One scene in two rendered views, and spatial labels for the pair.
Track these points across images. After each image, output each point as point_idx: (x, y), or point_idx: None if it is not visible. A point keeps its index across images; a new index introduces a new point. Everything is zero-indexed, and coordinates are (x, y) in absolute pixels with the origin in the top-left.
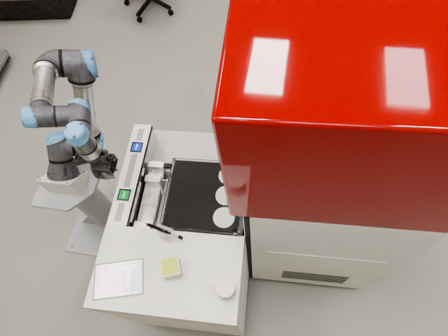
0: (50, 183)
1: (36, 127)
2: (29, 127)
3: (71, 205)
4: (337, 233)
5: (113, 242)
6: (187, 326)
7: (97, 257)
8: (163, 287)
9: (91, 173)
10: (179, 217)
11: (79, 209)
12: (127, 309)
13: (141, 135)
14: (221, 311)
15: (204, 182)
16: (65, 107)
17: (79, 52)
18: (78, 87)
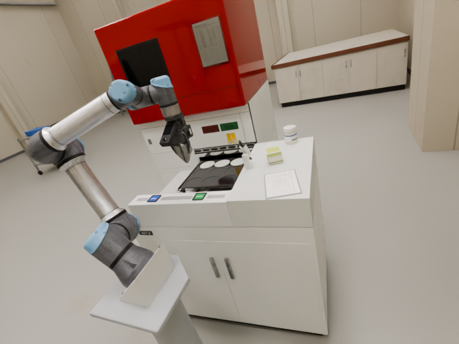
0: (149, 265)
1: (136, 91)
2: (132, 92)
3: (184, 274)
4: (261, 102)
5: (245, 193)
6: (321, 235)
7: (258, 199)
8: (289, 162)
9: None
10: (231, 178)
11: (180, 322)
12: (307, 174)
13: (143, 199)
14: (304, 141)
15: (207, 173)
16: None
17: None
18: (80, 161)
